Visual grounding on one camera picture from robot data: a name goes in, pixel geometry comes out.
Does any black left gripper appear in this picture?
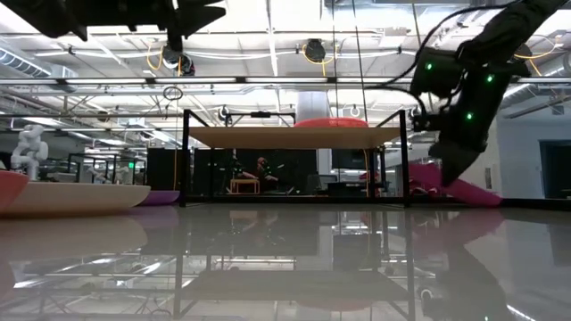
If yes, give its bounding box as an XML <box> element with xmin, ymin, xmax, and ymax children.
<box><xmin>66</xmin><ymin>0</ymin><xmax>228</xmax><ymax>52</ymax></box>

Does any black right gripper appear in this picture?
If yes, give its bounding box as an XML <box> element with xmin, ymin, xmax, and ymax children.
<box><xmin>428</xmin><ymin>70</ymin><xmax>512</xmax><ymax>186</ymax></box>

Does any red plate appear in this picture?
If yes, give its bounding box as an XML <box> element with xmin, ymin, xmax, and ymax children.
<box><xmin>293</xmin><ymin>117</ymin><xmax>369</xmax><ymax>129</ymax></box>

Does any purple plate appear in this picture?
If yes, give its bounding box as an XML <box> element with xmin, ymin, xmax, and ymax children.
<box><xmin>138</xmin><ymin>190</ymin><xmax>181</xmax><ymax>207</ymax></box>

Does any cream plate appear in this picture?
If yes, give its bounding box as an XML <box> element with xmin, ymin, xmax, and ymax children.
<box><xmin>2</xmin><ymin>181</ymin><xmax>152</xmax><ymax>218</ymax></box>

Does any black-framed shelf with wooden top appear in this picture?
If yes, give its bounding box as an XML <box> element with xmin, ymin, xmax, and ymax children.
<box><xmin>179</xmin><ymin>109</ymin><xmax>411</xmax><ymax>209</ymax></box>

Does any long ceiling light bar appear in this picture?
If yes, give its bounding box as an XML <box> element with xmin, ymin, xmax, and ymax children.
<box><xmin>0</xmin><ymin>77</ymin><xmax>571</xmax><ymax>86</ymax></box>

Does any dark monitor screen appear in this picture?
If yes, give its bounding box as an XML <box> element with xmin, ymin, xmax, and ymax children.
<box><xmin>332</xmin><ymin>149</ymin><xmax>368</xmax><ymax>170</ymax></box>

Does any white round column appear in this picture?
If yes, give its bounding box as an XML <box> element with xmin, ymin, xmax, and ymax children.
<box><xmin>295</xmin><ymin>91</ymin><xmax>332</xmax><ymax>121</ymax></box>

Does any black partition panel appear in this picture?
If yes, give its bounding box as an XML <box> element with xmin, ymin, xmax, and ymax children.
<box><xmin>146</xmin><ymin>146</ymin><xmax>179</xmax><ymax>193</ymax></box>

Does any person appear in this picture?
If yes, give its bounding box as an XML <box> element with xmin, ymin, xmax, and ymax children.
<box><xmin>254</xmin><ymin>155</ymin><xmax>281</xmax><ymax>193</ymax></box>

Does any small wooden stool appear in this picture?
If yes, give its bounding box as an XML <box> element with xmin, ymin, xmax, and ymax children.
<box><xmin>229</xmin><ymin>177</ymin><xmax>261</xmax><ymax>195</ymax></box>

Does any white robot figure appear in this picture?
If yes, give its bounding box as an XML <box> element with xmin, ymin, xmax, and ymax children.
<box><xmin>9</xmin><ymin>124</ymin><xmax>49</xmax><ymax>182</ymax></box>

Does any red bowl at left edge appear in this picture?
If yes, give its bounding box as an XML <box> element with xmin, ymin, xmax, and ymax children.
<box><xmin>0</xmin><ymin>170</ymin><xmax>30</xmax><ymax>213</ymax></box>

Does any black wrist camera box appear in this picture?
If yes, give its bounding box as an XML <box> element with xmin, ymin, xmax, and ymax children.
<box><xmin>411</xmin><ymin>112</ymin><xmax>445</xmax><ymax>133</ymax></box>

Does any black ceiling cable reel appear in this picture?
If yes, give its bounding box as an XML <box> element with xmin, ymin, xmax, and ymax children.
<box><xmin>161</xmin><ymin>44</ymin><xmax>196</xmax><ymax>77</ymax></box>
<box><xmin>304</xmin><ymin>38</ymin><xmax>327</xmax><ymax>63</ymax></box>
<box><xmin>512</xmin><ymin>43</ymin><xmax>534</xmax><ymax>62</ymax></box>

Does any hanging black cable ring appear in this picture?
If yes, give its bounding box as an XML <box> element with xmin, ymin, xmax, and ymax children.
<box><xmin>162</xmin><ymin>86</ymin><xmax>185</xmax><ymax>102</ymax></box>

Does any silver ceiling duct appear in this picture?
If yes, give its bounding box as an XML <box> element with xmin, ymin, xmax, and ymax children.
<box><xmin>0</xmin><ymin>46</ymin><xmax>79</xmax><ymax>93</ymax></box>
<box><xmin>503</xmin><ymin>53</ymin><xmax>571</xmax><ymax>119</ymax></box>

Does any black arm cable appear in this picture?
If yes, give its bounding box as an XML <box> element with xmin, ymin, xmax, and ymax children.
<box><xmin>363</xmin><ymin>2</ymin><xmax>515</xmax><ymax>106</ymax></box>

